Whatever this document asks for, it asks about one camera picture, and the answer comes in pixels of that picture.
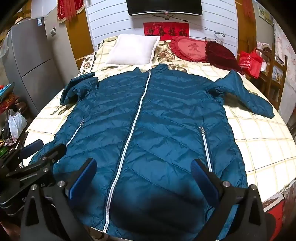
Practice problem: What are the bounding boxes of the wall-mounted black television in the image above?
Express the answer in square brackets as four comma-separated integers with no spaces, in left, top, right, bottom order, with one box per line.
[126,0,202,16]

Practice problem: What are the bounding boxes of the red hanging wall decoration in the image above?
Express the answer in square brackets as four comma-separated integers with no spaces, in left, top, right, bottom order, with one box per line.
[57,0,85,23]

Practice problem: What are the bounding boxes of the white plastic bag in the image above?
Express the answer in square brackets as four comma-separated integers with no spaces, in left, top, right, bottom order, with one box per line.
[8,109,27,143]

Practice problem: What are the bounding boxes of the teal quilted down jacket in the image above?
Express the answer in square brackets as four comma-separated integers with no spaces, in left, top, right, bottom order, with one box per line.
[32,64,274,240]

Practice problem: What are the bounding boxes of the red plastic shopping bag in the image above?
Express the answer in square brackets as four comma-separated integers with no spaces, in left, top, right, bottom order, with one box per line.
[238,48,263,79]

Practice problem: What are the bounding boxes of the grey refrigerator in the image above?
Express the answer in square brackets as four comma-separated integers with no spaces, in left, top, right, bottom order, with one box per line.
[3,18,64,117]

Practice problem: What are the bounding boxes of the floral cream bed quilt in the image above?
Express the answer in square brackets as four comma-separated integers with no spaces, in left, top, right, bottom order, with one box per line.
[26,38,295,201]

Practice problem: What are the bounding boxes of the red bed base panel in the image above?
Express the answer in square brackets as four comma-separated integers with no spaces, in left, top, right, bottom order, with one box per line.
[262,196,285,240]

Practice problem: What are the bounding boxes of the white pillow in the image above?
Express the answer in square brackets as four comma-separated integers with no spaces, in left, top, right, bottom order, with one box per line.
[106,34,160,65]

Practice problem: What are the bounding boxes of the red banner with gold characters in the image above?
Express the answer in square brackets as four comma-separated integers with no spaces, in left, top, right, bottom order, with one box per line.
[143,22,190,41]

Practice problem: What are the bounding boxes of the wooden chair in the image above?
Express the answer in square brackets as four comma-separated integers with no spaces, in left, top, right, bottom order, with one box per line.
[250,44,288,110]

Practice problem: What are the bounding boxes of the red heart-shaped cushion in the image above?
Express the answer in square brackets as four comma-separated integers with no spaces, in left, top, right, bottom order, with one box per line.
[170,36,207,62]

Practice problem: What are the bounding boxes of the dark red velvet cushion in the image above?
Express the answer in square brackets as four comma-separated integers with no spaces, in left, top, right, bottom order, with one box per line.
[205,41,242,73]

